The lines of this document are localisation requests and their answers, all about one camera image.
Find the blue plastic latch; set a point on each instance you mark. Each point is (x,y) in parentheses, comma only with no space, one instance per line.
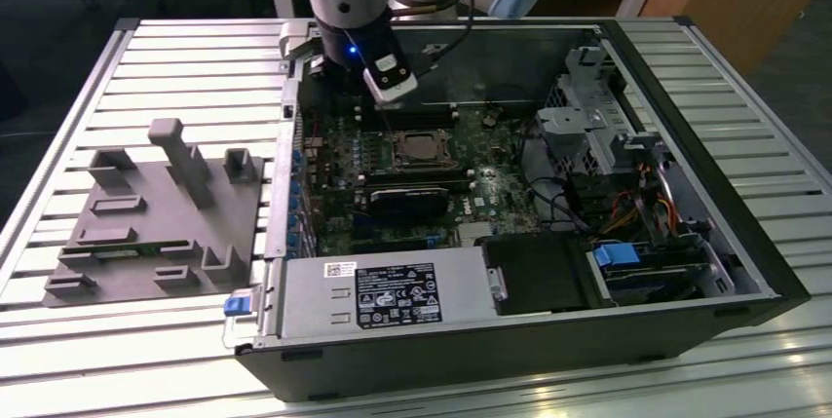
(236,305)

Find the black PC case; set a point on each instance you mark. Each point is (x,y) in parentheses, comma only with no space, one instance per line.
(455,369)

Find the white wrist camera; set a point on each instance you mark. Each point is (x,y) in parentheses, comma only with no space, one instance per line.
(389,82)

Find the silver coin battery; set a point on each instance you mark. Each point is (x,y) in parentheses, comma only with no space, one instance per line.
(492,119)

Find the thin metal locking lever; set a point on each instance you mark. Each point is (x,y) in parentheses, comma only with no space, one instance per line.
(387,123)

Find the silver drive cage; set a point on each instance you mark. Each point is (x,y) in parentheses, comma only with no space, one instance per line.
(572,121)

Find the green RAM stick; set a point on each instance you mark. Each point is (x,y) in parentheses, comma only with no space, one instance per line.
(120,254)

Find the black graphics card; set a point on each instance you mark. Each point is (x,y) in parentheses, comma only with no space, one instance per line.
(409,203)

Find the green motherboard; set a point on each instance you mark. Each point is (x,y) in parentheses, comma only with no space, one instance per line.
(337,194)

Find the gray parts rack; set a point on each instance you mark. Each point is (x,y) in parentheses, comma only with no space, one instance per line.
(163,223)

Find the silver power supply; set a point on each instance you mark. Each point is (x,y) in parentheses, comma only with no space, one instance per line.
(305,291)

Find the silver chipset heatsink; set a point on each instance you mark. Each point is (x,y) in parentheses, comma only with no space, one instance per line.
(477,233)

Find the CPU socket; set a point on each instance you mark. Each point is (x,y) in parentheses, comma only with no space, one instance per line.
(392,164)

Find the black RAM slot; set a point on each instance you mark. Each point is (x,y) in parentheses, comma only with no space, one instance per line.
(416,181)
(416,173)
(425,118)
(425,108)

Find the blue disk carrier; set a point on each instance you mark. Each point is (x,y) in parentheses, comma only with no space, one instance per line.
(616,253)

